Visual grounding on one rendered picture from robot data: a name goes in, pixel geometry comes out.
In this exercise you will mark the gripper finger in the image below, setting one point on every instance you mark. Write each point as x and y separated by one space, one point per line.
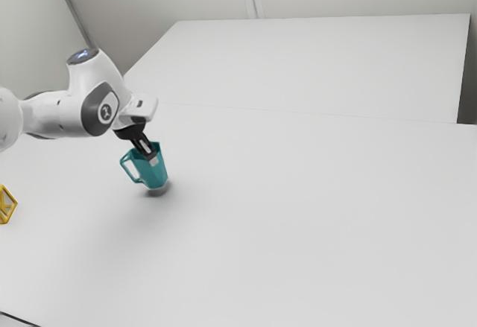
147 152

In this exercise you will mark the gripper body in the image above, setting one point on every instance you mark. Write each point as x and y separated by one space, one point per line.
129 132

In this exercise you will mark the teal faceted mug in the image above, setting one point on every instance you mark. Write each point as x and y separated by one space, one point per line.
153 173

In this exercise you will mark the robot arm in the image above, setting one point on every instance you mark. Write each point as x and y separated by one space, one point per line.
76 109

